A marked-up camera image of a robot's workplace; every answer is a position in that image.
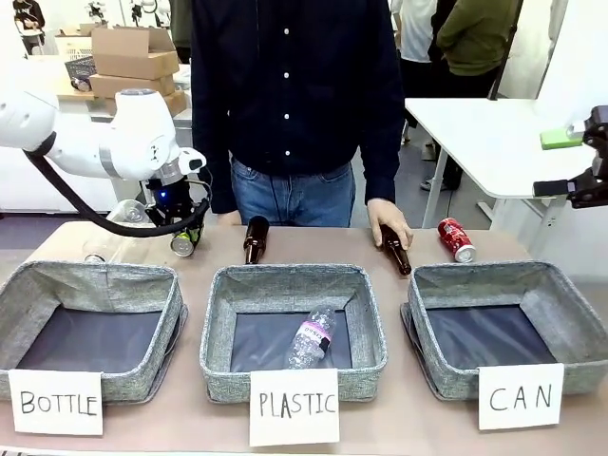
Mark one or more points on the white side table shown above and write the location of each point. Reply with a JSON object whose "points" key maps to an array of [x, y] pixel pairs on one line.
{"points": [[475, 138]]}

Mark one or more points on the bystander in green jacket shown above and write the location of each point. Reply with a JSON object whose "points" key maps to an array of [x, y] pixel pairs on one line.
{"points": [[475, 38]]}

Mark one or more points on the white paper label plastic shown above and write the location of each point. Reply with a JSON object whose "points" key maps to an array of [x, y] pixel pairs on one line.
{"points": [[294, 406]]}

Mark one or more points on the person in dark shirt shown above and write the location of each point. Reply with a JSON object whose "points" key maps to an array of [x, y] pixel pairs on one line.
{"points": [[294, 95]]}

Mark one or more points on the bystander in dark green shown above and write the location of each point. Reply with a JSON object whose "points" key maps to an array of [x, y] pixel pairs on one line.
{"points": [[180, 28]]}

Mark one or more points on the bystander in black top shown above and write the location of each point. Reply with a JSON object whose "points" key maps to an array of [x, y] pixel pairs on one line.
{"points": [[27, 21]]}

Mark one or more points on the white plastic crate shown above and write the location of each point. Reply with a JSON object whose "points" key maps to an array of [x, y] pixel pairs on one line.
{"points": [[73, 45]]}

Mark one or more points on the clear plastic water bottle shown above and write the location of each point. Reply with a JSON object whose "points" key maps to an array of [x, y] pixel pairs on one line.
{"points": [[311, 339]]}

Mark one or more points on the flat cardboard box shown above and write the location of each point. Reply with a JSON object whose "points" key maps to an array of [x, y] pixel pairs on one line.
{"points": [[173, 102], [128, 85]]}

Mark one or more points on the person's left hand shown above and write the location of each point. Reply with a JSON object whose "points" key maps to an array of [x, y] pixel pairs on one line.
{"points": [[387, 216]]}

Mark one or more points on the person's right forearm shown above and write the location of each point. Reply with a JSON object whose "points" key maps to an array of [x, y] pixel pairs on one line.
{"points": [[214, 157]]}

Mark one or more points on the brown glass bottle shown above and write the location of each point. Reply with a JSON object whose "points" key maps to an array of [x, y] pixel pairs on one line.
{"points": [[255, 237], [401, 259]]}

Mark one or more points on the bystander in white shirt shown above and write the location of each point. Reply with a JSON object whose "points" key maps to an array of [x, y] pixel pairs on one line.
{"points": [[413, 28]]}

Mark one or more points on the grey basket labelled plastic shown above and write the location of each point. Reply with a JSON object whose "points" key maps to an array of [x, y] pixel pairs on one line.
{"points": [[266, 342]]}

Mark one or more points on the black mesh basket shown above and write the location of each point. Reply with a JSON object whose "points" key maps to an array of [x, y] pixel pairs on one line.
{"points": [[80, 70]]}

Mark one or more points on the person's left forearm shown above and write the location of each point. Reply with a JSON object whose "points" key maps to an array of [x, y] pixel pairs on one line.
{"points": [[382, 152]]}

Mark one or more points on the white paper label bottle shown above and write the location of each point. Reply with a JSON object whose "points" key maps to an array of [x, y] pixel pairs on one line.
{"points": [[56, 403]]}

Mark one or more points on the green drink can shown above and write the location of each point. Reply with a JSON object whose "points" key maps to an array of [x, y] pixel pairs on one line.
{"points": [[185, 243]]}

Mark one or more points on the grey basket labelled bottle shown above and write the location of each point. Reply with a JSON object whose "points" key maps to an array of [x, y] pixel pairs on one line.
{"points": [[90, 332]]}

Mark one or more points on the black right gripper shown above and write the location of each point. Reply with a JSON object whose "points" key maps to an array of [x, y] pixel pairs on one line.
{"points": [[594, 185]]}

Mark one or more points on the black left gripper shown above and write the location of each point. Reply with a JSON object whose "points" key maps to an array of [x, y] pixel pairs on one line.
{"points": [[171, 202]]}

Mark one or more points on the red drink can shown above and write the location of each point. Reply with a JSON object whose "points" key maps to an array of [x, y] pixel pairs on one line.
{"points": [[457, 240]]}

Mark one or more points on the open cardboard box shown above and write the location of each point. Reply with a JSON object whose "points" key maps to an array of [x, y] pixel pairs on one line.
{"points": [[135, 52]]}

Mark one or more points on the white paper label can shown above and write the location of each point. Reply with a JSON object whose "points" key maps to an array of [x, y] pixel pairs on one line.
{"points": [[520, 396]]}

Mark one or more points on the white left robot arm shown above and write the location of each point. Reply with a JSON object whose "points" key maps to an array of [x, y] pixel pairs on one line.
{"points": [[133, 133]]}

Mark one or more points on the grey basket labelled can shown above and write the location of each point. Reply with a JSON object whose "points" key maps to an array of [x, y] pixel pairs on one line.
{"points": [[489, 332]]}

